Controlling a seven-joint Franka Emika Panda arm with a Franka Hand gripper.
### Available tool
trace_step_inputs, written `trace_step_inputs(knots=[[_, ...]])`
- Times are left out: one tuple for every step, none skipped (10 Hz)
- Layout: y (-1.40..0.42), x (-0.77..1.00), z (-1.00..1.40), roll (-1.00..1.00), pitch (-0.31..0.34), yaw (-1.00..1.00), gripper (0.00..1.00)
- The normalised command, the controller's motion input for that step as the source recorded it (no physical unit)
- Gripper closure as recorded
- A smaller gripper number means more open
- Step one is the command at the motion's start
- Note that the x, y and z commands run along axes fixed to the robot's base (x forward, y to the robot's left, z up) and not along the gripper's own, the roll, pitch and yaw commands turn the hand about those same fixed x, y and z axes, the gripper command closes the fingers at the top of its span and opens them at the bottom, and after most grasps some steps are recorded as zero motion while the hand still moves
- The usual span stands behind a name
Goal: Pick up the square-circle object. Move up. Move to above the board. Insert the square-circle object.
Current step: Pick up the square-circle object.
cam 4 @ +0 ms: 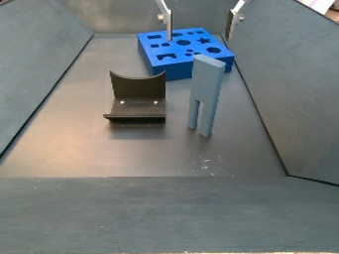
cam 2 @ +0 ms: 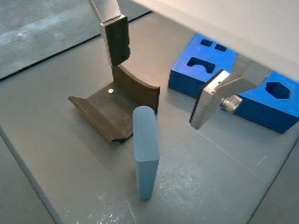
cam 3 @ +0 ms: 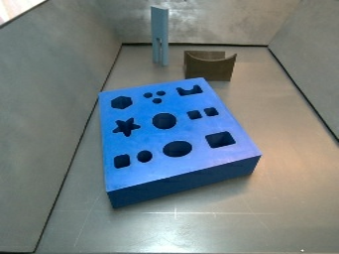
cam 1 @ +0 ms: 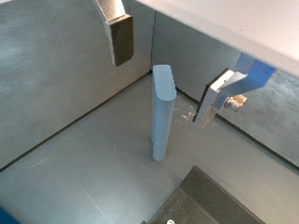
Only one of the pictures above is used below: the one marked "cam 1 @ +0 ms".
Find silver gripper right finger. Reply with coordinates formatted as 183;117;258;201
192;53;276;129

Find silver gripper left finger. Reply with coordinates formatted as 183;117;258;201
92;0;133;67

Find blue shape-hole board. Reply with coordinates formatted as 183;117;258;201
0;207;20;224

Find black curved holder stand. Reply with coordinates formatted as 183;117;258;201
147;165;266;224

